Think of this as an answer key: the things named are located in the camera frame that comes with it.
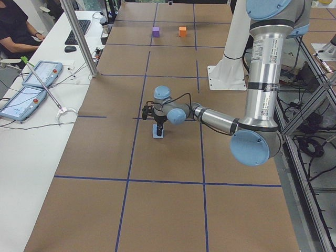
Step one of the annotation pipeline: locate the upper teach pendant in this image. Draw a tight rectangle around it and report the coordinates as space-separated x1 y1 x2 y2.
22 60 63 88

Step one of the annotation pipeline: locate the seated person in black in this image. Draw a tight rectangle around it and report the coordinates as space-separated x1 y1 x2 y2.
1 1 45 59

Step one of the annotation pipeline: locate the light blue foam block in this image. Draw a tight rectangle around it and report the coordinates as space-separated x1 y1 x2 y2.
152 124 164 139

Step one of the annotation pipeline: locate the black computer mouse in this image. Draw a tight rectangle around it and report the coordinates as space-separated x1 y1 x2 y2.
64 45 77 53

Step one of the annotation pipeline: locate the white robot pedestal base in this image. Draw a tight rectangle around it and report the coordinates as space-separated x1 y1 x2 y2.
207 0 250 91

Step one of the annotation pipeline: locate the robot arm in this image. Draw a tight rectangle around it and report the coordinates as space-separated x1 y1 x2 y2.
142 1 311 166

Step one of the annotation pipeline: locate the teach pendant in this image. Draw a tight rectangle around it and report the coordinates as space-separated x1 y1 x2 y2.
1 86 47 121
22 60 63 88

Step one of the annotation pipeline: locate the black keyboard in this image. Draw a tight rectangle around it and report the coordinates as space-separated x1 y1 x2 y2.
64 19 91 45

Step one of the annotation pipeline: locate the orange foam block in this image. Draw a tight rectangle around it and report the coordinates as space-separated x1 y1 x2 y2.
178 26 187 37

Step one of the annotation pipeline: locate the lower teach pendant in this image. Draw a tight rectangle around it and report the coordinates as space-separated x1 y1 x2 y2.
1 86 47 121

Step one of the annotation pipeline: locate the long metal rod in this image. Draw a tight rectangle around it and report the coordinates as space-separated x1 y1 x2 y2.
21 56 78 124

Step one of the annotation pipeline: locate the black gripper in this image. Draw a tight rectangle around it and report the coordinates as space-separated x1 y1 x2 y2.
153 114 166 136

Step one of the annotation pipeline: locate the aluminium frame post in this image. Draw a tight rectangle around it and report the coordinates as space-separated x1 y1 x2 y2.
60 0 97 78

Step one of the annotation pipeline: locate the purple foam block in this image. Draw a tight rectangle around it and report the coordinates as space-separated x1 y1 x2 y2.
152 27 160 38

